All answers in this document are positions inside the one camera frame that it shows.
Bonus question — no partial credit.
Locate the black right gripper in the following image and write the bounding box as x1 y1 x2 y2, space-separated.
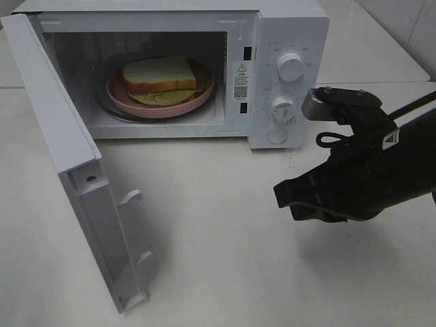
272 105 398 224

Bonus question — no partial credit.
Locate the round white door button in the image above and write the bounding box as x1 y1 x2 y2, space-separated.
267 127 288 144

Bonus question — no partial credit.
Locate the white round knob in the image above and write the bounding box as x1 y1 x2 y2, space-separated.
276 50 305 82
270 97 296 122

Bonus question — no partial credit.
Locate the white bread sandwich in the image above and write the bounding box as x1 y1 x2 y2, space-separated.
122 57 206 106

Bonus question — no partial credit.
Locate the pink round plate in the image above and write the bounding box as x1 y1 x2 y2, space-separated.
106 61 215 119

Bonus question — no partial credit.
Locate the white microwave door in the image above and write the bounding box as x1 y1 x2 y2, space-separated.
1 14 148 313

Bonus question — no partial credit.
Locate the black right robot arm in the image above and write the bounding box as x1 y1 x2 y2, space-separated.
274 87 435 223

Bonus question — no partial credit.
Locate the white microwave oven body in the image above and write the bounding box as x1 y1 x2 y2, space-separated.
8 1 329 149

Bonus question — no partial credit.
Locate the white warning label sticker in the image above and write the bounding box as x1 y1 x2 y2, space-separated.
231 61 252 101

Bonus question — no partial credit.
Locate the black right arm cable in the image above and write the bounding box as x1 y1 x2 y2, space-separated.
291 90 436 221

